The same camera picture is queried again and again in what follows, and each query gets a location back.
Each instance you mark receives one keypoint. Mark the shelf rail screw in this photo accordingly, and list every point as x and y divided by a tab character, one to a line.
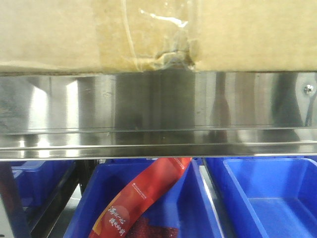
308	89

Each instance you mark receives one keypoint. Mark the red snack package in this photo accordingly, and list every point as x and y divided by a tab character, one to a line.
137	196

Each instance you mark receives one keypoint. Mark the blue bin lower left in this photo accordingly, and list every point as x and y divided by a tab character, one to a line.
36	180

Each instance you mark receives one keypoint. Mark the blue bin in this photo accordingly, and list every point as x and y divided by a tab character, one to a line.
183	212
36	180
268	197

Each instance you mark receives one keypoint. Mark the black shelf frame bar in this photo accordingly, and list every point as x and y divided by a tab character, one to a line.
43	219

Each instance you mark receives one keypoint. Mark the blue bin lower right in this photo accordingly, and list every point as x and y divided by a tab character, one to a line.
268	197

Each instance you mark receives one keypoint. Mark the stainless steel shelf rail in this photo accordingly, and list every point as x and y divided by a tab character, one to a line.
172	113

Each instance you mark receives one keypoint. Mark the brown cardboard carton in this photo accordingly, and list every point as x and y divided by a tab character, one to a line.
92	36

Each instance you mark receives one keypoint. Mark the blue bin lower middle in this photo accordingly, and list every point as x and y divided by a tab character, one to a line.
183	212

